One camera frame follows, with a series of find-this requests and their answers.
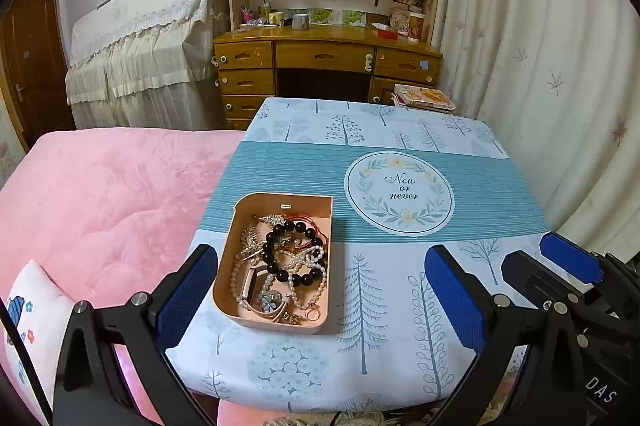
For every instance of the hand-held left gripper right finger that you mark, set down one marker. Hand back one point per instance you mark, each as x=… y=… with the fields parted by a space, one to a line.
x=455 y=301

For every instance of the grey mug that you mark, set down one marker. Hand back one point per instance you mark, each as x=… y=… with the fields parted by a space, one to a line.
x=301 y=21

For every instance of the brown patterned paper bag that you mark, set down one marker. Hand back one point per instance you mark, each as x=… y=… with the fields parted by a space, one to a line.
x=400 y=18

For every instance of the small red box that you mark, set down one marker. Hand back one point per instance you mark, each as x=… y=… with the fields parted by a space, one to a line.
x=387 y=34

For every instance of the white drawer latch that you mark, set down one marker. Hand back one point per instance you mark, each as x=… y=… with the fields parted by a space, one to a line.
x=368 y=63

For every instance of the cream lace furniture cover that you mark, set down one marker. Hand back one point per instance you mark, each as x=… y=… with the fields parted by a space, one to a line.
x=140 y=55

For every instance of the brown wooden door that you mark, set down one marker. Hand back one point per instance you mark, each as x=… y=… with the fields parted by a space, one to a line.
x=30 y=55

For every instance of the blue flower brooch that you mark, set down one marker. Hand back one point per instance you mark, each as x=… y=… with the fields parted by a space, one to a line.
x=271 y=301

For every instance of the tree print tablecloth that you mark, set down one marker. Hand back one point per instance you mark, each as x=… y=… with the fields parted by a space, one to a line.
x=390 y=356

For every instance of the cream leaf print curtain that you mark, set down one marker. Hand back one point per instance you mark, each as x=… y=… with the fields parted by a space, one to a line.
x=525 y=55

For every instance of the green picture card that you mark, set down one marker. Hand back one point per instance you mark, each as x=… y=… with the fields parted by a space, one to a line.
x=353 y=17
x=321 y=16

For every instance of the gold leaf hair comb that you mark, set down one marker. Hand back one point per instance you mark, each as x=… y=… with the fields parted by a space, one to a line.
x=250 y=241

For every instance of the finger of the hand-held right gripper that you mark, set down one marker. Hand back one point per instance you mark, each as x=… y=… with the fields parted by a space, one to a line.
x=570 y=256
x=525 y=273

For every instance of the wooden desk with drawers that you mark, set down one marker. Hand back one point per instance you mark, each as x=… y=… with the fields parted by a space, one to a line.
x=320 y=55

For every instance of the yellow mug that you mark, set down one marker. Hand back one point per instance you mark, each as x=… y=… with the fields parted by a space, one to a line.
x=276 y=18

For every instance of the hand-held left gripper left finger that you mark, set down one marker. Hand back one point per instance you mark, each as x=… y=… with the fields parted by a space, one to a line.
x=187 y=301

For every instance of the white embroidered pillow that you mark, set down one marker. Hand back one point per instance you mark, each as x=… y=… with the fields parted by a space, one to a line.
x=35 y=306

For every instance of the pink plush blanket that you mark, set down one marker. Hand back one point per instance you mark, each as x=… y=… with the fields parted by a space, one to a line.
x=100 y=206

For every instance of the stack of picture books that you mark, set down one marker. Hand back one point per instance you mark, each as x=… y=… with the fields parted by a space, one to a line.
x=425 y=98

